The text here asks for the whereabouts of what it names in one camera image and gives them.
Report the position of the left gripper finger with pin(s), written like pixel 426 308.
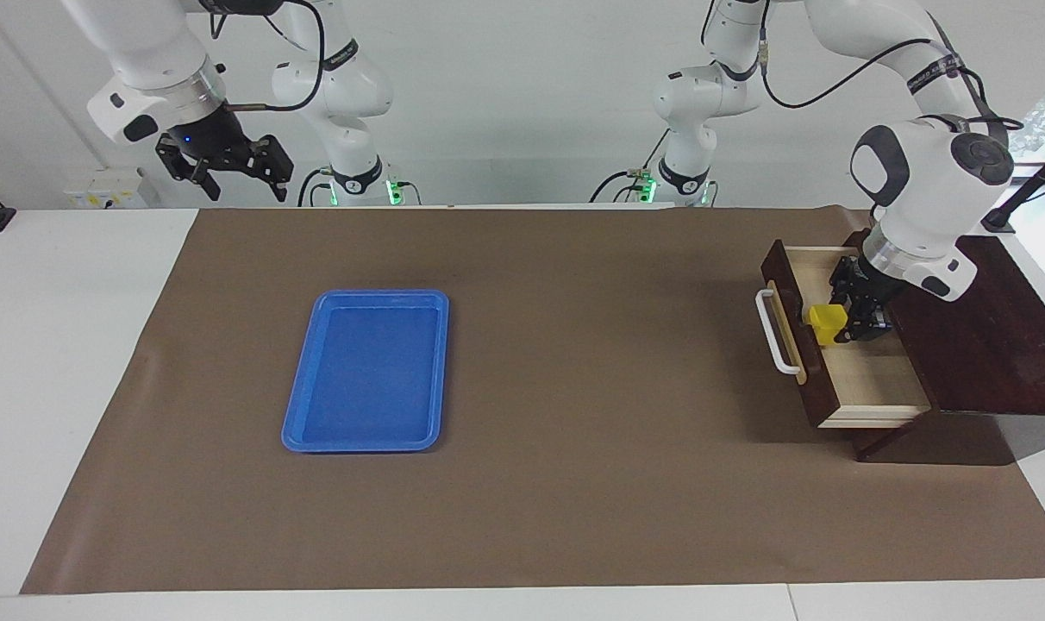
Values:
pixel 841 280
pixel 872 326

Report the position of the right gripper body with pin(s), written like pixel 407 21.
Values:
pixel 212 138

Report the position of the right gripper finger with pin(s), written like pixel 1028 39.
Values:
pixel 186 164
pixel 277 159

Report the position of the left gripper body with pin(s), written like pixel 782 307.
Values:
pixel 874 280

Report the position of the yellow block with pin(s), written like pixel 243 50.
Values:
pixel 824 323

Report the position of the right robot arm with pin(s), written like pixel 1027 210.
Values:
pixel 143 47

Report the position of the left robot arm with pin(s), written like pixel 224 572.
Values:
pixel 928 181

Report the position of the dark wooden cabinet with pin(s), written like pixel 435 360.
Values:
pixel 997 336

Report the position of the blue plastic tray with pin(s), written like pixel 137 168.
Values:
pixel 367 371

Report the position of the white wall socket box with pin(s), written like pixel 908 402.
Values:
pixel 109 190

